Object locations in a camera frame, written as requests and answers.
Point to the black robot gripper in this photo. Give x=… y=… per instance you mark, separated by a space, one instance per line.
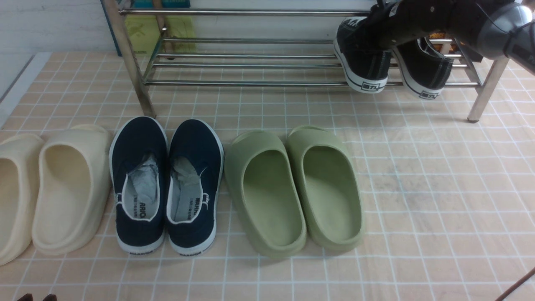
x=400 y=21

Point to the black canvas sneaker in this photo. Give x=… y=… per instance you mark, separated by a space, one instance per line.
x=424 y=70
x=366 y=71

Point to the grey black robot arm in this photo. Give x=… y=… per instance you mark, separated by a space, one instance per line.
x=492 y=28

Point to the steel shoe rack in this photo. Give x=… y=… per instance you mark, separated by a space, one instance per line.
x=164 y=55

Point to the black image processing book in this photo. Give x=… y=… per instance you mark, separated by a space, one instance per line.
x=457 y=49

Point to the green slipper right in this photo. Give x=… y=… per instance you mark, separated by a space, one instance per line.
x=327 y=187

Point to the green slipper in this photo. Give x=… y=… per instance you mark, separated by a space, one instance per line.
x=327 y=187
x=260 y=182

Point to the green slipper left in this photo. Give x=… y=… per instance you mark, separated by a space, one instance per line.
x=260 y=182

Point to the navy slip-on shoe right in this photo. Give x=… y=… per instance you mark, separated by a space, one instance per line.
x=195 y=171

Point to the navy slip-on shoe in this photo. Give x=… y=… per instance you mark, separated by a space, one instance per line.
x=195 y=171
x=138 y=168

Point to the navy slip-on shoe left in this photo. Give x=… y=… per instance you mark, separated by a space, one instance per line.
x=138 y=168

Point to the cream slipper right one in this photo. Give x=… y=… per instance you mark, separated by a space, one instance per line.
x=74 y=188

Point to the cream slipper far left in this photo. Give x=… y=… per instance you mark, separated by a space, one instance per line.
x=19 y=186

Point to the dark object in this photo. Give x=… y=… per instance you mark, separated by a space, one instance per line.
x=50 y=297
x=26 y=297

